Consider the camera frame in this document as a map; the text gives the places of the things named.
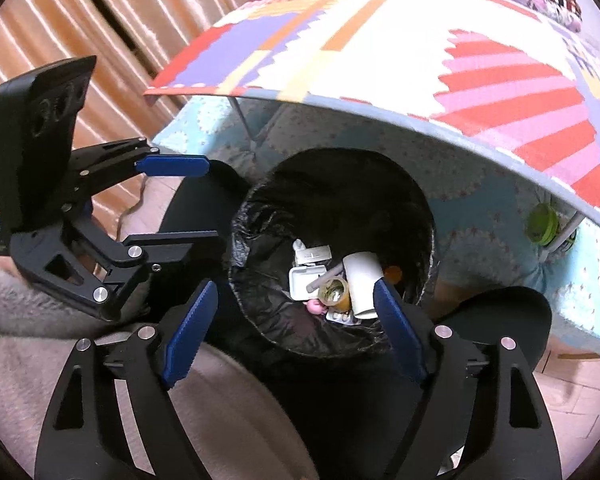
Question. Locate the small white packet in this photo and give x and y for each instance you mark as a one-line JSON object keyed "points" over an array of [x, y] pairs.
{"points": [[319, 255]]}

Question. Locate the small orange object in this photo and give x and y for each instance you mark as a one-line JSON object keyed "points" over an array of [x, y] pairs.
{"points": [[393, 274]]}

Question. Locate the fluffy beige robe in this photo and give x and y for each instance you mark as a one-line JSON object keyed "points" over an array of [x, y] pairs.
{"points": [[230, 410]]}

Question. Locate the black bag lined bin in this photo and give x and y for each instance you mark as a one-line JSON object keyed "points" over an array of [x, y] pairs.
{"points": [[330, 195]]}

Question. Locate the white piece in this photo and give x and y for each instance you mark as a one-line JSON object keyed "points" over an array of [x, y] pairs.
{"points": [[299, 251]]}

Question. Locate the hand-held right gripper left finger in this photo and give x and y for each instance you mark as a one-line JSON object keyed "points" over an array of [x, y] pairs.
{"points": [[190, 335]]}

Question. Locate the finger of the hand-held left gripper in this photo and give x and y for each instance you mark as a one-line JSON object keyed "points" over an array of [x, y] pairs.
{"points": [[175, 166], [180, 246]]}

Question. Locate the orange plastic jar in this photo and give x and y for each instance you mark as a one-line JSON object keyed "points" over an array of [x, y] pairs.
{"points": [[334, 294]]}

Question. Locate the white paper roll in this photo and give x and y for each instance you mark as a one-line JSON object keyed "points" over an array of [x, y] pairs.
{"points": [[362, 285]]}

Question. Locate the white plastic box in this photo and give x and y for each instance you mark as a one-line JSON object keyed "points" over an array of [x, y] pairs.
{"points": [[302, 285]]}

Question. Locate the grey tube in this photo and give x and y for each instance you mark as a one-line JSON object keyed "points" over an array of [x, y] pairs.
{"points": [[325, 279]]}

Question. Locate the green tape roll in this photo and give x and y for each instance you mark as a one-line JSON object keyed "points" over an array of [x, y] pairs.
{"points": [[541, 225]]}

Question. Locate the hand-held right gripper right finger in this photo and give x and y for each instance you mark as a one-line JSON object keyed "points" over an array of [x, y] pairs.
{"points": [[400, 330]]}

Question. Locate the orange brown curtain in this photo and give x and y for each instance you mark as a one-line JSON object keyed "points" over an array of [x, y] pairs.
{"points": [[130, 20]]}

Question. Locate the pink patterned folded blanket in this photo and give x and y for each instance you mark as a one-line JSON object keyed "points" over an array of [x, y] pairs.
{"points": [[530, 4]]}

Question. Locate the metal table leg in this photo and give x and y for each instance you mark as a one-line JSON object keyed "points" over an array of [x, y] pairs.
{"points": [[244, 122], [560, 240]]}

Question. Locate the silver blister pack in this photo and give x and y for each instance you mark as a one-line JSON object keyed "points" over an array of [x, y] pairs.
{"points": [[342, 317]]}

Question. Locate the colourful foam puzzle mat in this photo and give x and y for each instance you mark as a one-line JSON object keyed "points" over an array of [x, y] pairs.
{"points": [[380, 60]]}

